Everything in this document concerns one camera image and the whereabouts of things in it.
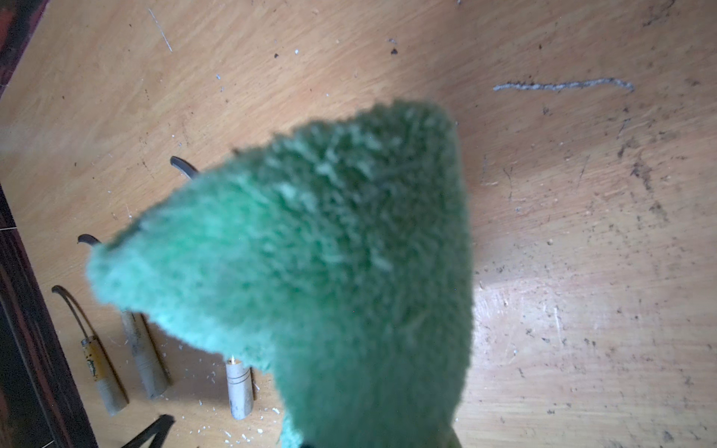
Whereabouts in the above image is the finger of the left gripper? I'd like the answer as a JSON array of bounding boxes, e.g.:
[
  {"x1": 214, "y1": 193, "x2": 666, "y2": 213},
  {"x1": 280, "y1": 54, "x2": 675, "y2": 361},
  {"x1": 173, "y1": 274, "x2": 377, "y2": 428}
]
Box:
[{"x1": 122, "y1": 414, "x2": 176, "y2": 448}]

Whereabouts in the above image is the sickle with yellow label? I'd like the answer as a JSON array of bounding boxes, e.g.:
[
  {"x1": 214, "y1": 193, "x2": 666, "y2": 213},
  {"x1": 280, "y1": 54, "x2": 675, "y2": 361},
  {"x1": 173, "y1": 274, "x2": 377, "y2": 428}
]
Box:
[{"x1": 169, "y1": 155, "x2": 256, "y2": 421}]

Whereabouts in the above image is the green microfibre rag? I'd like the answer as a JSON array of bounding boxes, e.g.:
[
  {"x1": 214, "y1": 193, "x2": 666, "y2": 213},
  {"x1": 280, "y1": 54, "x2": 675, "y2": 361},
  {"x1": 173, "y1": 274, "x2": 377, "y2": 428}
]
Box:
[{"x1": 86, "y1": 101, "x2": 474, "y2": 447}]

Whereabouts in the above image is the leftmost sickle yellow label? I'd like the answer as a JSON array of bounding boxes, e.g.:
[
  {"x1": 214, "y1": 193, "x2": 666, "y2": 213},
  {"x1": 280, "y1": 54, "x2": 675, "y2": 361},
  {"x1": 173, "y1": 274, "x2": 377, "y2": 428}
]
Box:
[{"x1": 52, "y1": 285, "x2": 129, "y2": 416}]

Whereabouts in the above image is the middle sickle plain wooden handle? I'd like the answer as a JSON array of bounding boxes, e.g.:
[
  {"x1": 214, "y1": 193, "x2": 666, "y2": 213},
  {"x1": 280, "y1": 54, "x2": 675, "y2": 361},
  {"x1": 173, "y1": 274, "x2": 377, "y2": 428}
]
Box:
[{"x1": 77, "y1": 233, "x2": 171, "y2": 401}]

